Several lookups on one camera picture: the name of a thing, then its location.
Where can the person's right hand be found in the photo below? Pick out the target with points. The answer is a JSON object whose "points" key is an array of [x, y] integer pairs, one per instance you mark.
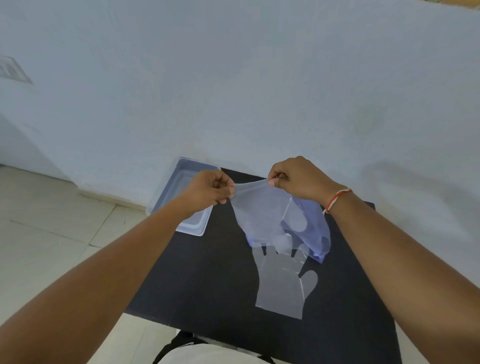
{"points": [[303, 178]]}

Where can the person's left hand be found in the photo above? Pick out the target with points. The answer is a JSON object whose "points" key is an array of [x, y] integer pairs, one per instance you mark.
{"points": [[204, 189]]}

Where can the person's left fingers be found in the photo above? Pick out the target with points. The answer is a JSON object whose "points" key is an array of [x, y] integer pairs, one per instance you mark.
{"points": [[225, 187]]}

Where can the person's right fingers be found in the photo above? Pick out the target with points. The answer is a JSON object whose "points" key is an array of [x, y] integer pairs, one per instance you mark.
{"points": [[277, 178]]}

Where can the clear plastic disposable glove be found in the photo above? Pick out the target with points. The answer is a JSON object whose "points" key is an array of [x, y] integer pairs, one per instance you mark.
{"points": [[279, 288], [262, 213]]}

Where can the person's right forearm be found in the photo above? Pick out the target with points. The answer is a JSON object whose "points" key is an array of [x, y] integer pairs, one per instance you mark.
{"points": [[397, 277]]}

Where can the person's left forearm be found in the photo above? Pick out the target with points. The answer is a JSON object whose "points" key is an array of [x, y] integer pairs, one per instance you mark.
{"points": [[101, 281]]}

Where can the clear plastic container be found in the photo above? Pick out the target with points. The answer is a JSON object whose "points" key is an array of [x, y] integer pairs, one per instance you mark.
{"points": [[180, 180]]}

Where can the person's white shirt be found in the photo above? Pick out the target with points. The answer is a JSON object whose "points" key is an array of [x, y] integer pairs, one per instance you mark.
{"points": [[210, 355]]}

